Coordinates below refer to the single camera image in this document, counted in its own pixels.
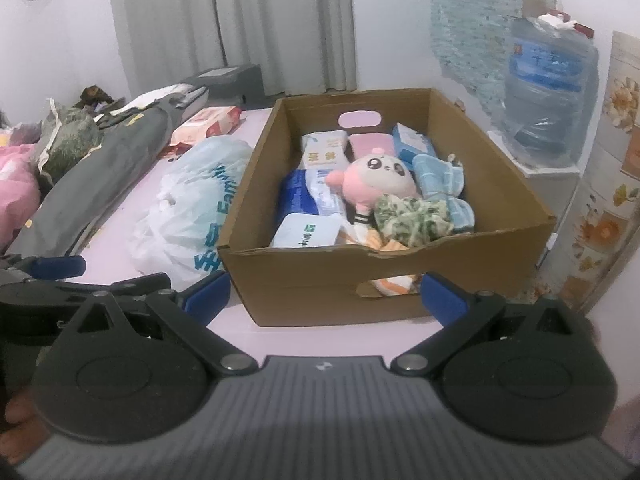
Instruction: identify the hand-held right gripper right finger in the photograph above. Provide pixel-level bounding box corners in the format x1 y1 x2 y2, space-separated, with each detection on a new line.
390 271 576 376

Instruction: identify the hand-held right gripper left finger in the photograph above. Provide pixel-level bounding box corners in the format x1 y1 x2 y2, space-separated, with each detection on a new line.
70 271 261 376

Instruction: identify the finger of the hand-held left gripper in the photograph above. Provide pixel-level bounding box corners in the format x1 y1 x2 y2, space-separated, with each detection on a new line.
0 272 172 307
0 255 87 282

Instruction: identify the orange white cloth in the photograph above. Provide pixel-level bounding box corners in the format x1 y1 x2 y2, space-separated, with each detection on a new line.
340 225 426 297

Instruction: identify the green patterned scrunchie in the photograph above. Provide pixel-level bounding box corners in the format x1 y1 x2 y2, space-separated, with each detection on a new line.
374 195 455 248

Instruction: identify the blue face mask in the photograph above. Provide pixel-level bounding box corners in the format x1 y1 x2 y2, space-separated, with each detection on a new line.
446 194 476 235

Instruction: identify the brown cardboard box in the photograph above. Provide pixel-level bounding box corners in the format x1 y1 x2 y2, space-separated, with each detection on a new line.
217 87 558 328

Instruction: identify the white green wipes pack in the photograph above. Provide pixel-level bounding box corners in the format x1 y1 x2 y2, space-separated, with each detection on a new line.
270 212 343 249

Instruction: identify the blue striped cloth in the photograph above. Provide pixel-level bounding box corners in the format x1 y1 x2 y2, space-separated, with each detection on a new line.
412 154 467 202

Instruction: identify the pink white plush doll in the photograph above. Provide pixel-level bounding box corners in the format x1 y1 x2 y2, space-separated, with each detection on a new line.
325 147 418 251

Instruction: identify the blue white wipes pack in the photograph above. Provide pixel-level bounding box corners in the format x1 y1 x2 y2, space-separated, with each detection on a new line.
277 167 351 222

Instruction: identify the blue face mask box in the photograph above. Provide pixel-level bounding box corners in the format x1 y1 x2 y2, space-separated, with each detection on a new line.
391 122 437 163

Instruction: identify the pink bubble wrap pack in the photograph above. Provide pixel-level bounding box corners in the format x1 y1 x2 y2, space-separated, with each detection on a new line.
347 132 396 161

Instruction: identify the person's left hand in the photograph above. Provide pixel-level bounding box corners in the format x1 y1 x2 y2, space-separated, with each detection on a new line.
5 390 48 466

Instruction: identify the pink blanket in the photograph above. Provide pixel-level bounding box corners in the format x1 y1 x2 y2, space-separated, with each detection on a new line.
0 142 41 251

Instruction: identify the grey jacket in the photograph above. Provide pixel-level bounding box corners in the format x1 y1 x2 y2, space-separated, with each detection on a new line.
5 85 211 261

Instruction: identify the white plastic bag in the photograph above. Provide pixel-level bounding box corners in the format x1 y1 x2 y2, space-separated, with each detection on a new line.
131 138 253 286

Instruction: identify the pink printed bed sheet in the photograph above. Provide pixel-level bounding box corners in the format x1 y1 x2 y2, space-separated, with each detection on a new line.
75 107 451 361

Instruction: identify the green patterned bag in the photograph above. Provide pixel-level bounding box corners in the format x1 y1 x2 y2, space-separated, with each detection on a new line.
35 102 106 183

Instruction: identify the white stand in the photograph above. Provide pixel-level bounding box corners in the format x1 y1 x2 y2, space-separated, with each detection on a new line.
487 129 582 181

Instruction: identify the red white tissue packet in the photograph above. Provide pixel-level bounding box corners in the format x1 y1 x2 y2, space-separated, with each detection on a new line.
169 106 246 153

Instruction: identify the white cotton swab pack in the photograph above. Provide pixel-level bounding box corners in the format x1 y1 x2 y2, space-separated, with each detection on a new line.
300 131 349 172

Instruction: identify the floral panel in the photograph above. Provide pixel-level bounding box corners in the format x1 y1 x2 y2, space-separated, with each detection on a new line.
542 30 640 311

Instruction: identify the grey printer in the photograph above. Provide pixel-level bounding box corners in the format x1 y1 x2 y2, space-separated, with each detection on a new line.
182 64 266 111

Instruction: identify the blue water jug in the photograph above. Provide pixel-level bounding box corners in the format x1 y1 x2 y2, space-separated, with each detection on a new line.
500 15 600 168

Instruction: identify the grey curtain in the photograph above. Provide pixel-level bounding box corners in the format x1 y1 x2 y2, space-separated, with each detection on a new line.
107 0 358 98

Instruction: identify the teal patterned foam mat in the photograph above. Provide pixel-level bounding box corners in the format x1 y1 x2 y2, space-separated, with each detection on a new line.
430 0 551 106

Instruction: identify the white red plastic cover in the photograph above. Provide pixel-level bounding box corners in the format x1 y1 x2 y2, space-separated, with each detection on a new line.
537 10 596 41

